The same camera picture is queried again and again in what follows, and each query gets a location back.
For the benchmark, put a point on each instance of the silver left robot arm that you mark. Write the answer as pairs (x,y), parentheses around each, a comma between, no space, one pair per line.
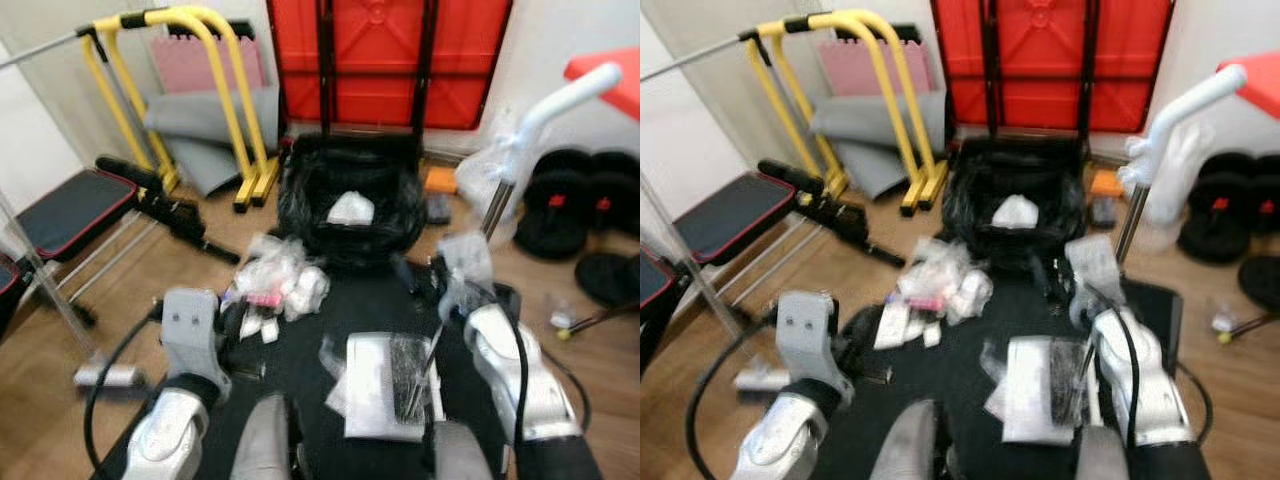
(165,440)
(785,445)

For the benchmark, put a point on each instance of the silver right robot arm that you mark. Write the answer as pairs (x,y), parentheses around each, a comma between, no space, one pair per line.
(500,360)
(1130,380)

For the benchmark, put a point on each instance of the black floor mat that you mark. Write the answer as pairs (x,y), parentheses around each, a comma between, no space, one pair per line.
(365,300)
(1020,305)

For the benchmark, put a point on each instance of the white paper strip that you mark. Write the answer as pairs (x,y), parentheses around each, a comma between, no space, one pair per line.
(262,328)
(890,325)

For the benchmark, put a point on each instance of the pink red snack wrapper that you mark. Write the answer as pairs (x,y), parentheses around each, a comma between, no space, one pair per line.
(262,298)
(925,304)

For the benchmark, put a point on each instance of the white crumpled paper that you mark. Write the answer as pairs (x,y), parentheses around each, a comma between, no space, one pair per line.
(350,210)
(1015,213)

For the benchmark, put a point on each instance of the small black device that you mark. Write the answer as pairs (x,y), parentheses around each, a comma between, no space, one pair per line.
(440,210)
(1105,213)

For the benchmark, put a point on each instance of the white paper roll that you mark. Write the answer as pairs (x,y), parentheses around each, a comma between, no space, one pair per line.
(312,290)
(972,295)

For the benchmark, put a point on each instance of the clear crumpled plastic wrapper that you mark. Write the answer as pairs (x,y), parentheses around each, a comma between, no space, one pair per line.
(270,252)
(935,258)

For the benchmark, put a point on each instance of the small orange box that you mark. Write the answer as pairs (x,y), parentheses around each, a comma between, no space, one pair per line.
(441,180)
(1105,184)

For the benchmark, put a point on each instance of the grey metal rod rack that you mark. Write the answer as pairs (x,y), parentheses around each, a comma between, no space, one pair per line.
(110,376)
(762,378)

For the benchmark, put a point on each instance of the clear flat plastic sheet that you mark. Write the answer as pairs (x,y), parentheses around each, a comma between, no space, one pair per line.
(995,380)
(334,375)

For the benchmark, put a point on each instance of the black trash bag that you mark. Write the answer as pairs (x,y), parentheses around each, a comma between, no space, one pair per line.
(965,205)
(300,200)

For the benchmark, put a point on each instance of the white plastic bag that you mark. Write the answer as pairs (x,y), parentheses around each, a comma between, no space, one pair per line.
(475,180)
(1180,190)

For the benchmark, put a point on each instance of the grey left robot leg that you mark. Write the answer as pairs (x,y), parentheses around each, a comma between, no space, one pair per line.
(265,445)
(910,450)

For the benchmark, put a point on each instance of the grey robot leg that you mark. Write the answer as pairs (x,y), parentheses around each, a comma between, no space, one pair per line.
(462,455)
(1100,458)
(265,445)
(910,450)

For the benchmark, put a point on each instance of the black weight plate stack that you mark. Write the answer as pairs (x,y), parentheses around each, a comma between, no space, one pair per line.
(550,220)
(1205,245)
(620,180)
(1262,200)

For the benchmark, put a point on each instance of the grey right robot leg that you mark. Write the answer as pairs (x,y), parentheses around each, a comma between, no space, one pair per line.
(462,455)
(1100,458)

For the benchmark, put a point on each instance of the short black red-trimmed bench seat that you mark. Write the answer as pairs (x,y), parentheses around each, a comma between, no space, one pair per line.
(735,218)
(75,215)

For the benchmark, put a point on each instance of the grey folded exercise mat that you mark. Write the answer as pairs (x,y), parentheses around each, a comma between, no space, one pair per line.
(190,120)
(850,125)

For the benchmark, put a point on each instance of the red table top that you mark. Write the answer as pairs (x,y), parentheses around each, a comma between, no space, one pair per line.
(620,90)
(1262,90)

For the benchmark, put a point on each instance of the pink foam mat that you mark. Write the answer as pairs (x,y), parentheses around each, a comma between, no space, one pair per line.
(185,65)
(850,70)

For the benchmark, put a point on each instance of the black foam puzzle mat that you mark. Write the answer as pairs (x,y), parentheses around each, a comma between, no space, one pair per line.
(245,30)
(910,33)

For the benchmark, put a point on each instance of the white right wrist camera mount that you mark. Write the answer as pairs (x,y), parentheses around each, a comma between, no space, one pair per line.
(465,262)
(1095,265)

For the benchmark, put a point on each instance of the light grey left wrist camera mount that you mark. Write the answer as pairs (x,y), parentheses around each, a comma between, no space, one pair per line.
(808,335)
(190,330)

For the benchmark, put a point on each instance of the yellow steel exercise frame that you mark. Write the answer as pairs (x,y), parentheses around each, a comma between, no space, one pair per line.
(925,190)
(258,185)

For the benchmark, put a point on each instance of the black weight bench frame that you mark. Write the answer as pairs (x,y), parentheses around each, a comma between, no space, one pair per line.
(795,180)
(130,176)

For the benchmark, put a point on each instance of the red folded table black frame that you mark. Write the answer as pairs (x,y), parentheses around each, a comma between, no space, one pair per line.
(375,60)
(1040,60)

